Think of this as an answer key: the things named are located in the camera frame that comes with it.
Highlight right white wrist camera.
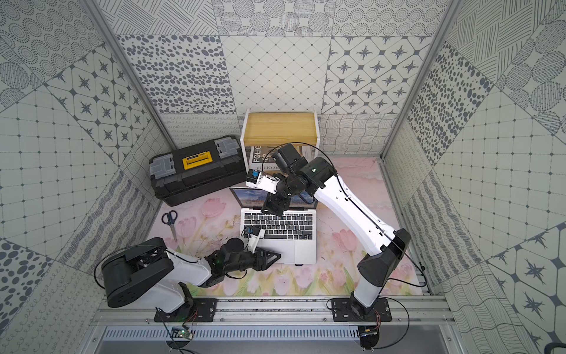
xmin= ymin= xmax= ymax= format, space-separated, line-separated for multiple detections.
xmin=246 ymin=169 xmax=280 ymax=194

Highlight white and wood side table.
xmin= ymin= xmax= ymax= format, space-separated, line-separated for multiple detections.
xmin=240 ymin=109 xmax=321 ymax=169

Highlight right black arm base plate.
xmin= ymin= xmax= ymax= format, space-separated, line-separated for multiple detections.
xmin=327 ymin=296 xmax=392 ymax=322

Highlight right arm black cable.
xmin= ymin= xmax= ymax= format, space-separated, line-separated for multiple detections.
xmin=260 ymin=141 xmax=430 ymax=350

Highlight pink floral table mat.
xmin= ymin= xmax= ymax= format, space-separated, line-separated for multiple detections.
xmin=149 ymin=158 xmax=399 ymax=297

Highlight aluminium mounting rail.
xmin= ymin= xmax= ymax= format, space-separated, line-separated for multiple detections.
xmin=93 ymin=296 xmax=455 ymax=342

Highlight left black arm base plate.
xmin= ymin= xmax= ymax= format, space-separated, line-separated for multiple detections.
xmin=154 ymin=298 xmax=218 ymax=323

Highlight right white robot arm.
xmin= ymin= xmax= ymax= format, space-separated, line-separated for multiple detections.
xmin=246 ymin=143 xmax=411 ymax=317

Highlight right black controller box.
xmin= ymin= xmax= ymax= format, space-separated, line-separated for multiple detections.
xmin=358 ymin=326 xmax=380 ymax=350

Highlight black toolbox with yellow handle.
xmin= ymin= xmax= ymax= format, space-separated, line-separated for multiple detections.
xmin=150 ymin=135 xmax=247 ymax=207

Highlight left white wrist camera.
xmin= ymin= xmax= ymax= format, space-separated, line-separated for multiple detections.
xmin=242 ymin=226 xmax=265 ymax=254

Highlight black handled scissors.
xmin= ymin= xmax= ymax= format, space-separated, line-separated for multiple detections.
xmin=162 ymin=210 xmax=178 ymax=242

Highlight left green circuit board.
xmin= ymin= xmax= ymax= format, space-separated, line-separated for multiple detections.
xmin=167 ymin=327 xmax=193 ymax=350

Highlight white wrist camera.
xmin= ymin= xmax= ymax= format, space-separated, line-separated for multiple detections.
xmin=242 ymin=226 xmax=265 ymax=254
xmin=246 ymin=169 xmax=280 ymax=194

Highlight silver laptop computer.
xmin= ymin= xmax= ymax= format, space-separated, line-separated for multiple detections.
xmin=230 ymin=187 xmax=318 ymax=265

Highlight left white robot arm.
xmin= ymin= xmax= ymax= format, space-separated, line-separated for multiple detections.
xmin=100 ymin=237 xmax=281 ymax=314

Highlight Folio magazine book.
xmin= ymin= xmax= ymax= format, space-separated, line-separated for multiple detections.
xmin=248 ymin=145 xmax=315 ymax=171

